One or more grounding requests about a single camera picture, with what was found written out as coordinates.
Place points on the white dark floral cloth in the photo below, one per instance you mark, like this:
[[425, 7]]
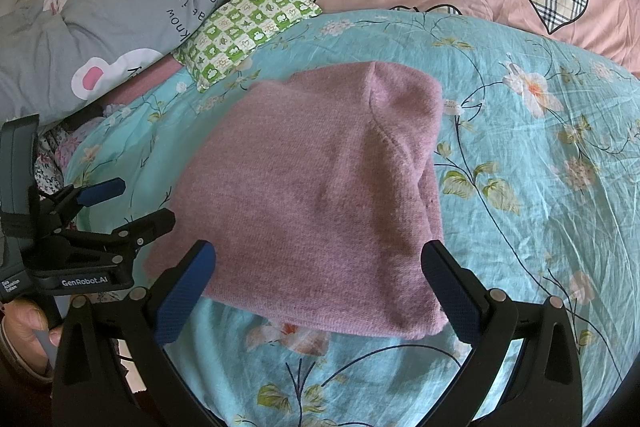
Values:
[[60, 157]]

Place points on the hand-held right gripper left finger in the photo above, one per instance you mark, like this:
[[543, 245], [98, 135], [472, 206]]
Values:
[[187, 292]]

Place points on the mauve knitted sweater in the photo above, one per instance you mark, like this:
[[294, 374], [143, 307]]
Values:
[[310, 202]]

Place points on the teal floral blanket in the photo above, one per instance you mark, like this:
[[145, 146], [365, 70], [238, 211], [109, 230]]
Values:
[[525, 187]]

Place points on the mauve bed sheet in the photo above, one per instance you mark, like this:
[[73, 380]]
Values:
[[150, 79]]

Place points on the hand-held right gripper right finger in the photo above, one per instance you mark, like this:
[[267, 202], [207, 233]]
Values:
[[450, 292]]

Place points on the grey printed pillow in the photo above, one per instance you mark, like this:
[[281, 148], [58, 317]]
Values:
[[100, 27]]

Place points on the person's left hand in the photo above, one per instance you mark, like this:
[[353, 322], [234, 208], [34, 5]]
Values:
[[27, 322]]

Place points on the green checkered pillow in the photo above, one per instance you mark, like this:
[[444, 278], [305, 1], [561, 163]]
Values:
[[240, 27]]

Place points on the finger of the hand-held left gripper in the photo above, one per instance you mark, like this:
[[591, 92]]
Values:
[[102, 192], [145, 227]]

